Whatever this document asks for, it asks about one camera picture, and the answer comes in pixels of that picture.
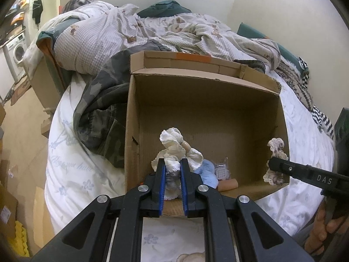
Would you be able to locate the flat cardboard carton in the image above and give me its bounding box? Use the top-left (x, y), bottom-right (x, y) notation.
top-left (0, 183), bottom-right (18, 241)

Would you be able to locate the black hanging bag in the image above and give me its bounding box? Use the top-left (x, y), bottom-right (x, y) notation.
top-left (32, 0), bottom-right (44, 24)

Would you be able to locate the clear plastic packet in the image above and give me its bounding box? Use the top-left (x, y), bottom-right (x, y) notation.
top-left (214, 157), bottom-right (229, 181)

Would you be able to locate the white floral duvet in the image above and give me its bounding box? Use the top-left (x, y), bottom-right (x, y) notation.
top-left (44, 72), bottom-right (336, 262)

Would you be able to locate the camouflage jacket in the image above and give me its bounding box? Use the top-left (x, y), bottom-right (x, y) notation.
top-left (73, 40), bottom-right (266, 168)

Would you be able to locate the black white striped cloth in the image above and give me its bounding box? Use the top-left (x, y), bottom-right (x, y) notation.
top-left (311, 105), bottom-right (334, 140)

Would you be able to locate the white frilly doll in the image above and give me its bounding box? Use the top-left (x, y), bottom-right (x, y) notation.
top-left (151, 128), bottom-right (204, 200)

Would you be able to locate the bear print quilt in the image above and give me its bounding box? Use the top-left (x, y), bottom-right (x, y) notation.
top-left (23, 0), bottom-right (281, 75)

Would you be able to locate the black white checked cloth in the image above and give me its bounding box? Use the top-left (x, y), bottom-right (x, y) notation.
top-left (298, 57), bottom-right (310, 81)

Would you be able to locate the yellow foam mat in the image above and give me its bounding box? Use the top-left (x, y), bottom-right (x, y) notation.
top-left (16, 221), bottom-right (30, 257)

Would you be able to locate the white washing machine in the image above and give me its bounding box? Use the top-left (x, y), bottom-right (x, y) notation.
top-left (5, 31), bottom-right (28, 78)

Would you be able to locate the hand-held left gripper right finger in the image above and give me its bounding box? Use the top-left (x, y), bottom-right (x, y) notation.
top-left (180, 158), bottom-right (314, 262)

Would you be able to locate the brown doormat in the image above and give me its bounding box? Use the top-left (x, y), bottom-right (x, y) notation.
top-left (9, 75), bottom-right (32, 105)

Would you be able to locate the beige lace scrunchie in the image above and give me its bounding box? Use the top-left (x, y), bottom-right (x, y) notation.
top-left (263, 138), bottom-right (289, 186)

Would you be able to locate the patterned knitted blanket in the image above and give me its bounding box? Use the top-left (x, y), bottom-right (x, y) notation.
top-left (274, 60), bottom-right (318, 110)

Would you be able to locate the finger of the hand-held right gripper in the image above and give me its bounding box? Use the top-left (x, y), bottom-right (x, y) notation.
top-left (268, 156), bottom-right (309, 183)

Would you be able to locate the person's right hand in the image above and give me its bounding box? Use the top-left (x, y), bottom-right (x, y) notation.
top-left (304, 200), bottom-right (349, 255)

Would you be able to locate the cardboard box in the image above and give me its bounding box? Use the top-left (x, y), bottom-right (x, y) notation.
top-left (124, 50), bottom-right (290, 216)

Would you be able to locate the fluffy blue scrunchie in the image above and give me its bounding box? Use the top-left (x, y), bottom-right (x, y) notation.
top-left (194, 160), bottom-right (219, 189)

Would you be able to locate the wooden bedside cabinet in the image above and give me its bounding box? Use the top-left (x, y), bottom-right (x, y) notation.
top-left (30, 57), bottom-right (64, 135)

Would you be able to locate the dark green cushion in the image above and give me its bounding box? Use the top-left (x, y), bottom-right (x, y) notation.
top-left (136, 0), bottom-right (193, 18)

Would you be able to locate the dark patterned pillow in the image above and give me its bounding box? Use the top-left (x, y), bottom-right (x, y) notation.
top-left (63, 0), bottom-right (92, 11)

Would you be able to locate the teal pillow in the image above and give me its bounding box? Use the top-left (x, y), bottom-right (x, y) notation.
top-left (237, 22), bottom-right (302, 73)

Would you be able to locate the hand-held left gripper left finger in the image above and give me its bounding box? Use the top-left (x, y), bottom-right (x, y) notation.
top-left (33, 158), bottom-right (167, 262)

